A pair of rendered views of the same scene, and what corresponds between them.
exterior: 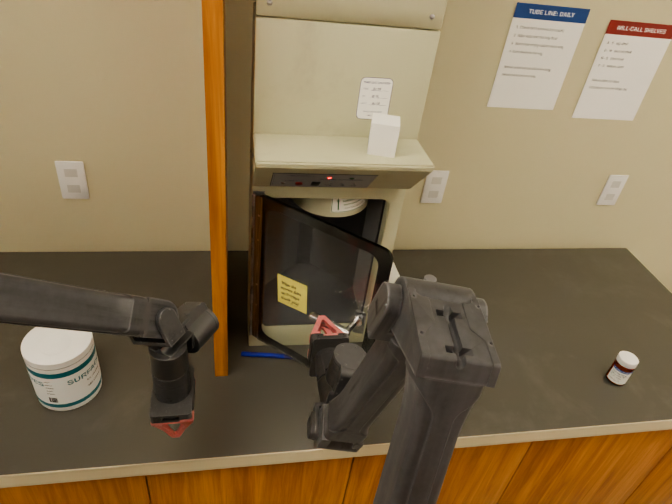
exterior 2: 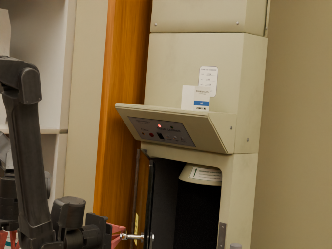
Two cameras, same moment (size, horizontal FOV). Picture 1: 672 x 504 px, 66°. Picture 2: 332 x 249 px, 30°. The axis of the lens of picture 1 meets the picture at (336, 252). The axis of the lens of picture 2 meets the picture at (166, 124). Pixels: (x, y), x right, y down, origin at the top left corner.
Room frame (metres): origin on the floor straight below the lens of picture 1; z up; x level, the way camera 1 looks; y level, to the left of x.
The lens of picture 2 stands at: (-0.04, -1.29, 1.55)
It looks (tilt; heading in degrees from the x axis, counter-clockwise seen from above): 3 degrees down; 56
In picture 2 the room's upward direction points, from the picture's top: 4 degrees clockwise
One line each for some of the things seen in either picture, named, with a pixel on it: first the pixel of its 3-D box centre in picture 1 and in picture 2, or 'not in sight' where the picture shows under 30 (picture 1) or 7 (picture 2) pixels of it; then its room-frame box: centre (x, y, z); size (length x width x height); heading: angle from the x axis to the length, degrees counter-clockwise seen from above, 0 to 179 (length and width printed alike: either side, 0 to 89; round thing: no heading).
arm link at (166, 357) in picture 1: (171, 354); (13, 187); (0.55, 0.23, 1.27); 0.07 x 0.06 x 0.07; 162
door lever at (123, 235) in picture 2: (334, 320); (130, 233); (0.75, -0.02, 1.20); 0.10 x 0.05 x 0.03; 63
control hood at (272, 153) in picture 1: (339, 173); (171, 127); (0.87, 0.01, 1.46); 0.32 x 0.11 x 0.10; 104
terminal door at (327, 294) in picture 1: (312, 300); (139, 230); (0.81, 0.03, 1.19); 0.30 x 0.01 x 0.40; 63
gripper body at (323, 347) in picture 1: (330, 365); (87, 237); (0.64, -0.02, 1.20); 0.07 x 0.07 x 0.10; 14
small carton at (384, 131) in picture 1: (383, 135); (195, 98); (0.89, -0.06, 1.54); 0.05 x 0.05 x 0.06; 89
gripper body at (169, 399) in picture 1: (171, 382); (9, 210); (0.54, 0.24, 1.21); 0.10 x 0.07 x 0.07; 15
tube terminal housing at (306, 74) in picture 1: (319, 187); (210, 176); (1.05, 0.06, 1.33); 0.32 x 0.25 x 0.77; 104
